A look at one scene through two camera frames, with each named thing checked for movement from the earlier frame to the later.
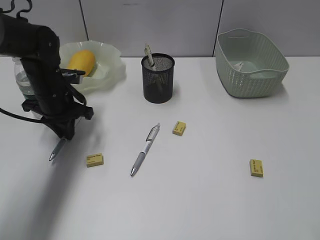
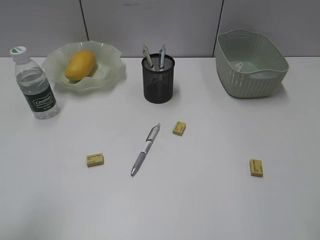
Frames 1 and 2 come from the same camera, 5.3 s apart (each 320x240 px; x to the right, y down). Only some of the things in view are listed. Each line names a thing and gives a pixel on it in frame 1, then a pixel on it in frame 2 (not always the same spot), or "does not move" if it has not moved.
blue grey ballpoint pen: x=59 y=144 -> x=162 y=51
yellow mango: x=82 y=60 does not move
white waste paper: x=238 y=66 does not move
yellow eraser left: x=94 y=160 does not move
